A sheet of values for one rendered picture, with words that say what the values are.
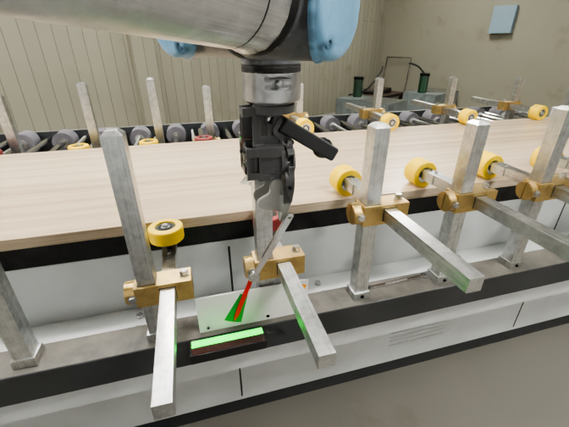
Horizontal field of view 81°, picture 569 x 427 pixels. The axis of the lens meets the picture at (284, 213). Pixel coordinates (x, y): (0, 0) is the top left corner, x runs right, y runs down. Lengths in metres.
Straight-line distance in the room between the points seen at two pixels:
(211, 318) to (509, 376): 1.42
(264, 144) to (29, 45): 4.07
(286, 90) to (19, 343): 0.71
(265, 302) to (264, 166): 0.37
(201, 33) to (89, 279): 0.85
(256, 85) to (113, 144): 0.26
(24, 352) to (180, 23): 0.77
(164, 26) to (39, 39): 4.30
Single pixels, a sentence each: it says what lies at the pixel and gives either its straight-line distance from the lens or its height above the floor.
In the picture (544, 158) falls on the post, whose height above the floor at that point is 1.03.
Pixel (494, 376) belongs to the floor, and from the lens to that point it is 1.86.
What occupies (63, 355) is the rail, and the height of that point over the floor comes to 0.70.
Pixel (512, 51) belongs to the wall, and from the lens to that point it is 7.52.
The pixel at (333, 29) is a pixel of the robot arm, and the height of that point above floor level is 1.30.
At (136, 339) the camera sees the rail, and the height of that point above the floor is 0.70.
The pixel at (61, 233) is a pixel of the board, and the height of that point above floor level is 0.90.
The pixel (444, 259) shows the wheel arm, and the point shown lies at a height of 0.96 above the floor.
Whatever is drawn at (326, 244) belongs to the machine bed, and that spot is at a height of 0.74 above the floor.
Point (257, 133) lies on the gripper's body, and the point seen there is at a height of 1.17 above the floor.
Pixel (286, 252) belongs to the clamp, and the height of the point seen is 0.87.
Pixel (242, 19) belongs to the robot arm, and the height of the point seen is 1.31.
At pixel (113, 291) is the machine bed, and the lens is 1.05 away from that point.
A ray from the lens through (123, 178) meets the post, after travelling 0.65.
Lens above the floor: 1.30
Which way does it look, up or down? 27 degrees down
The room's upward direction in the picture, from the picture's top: straight up
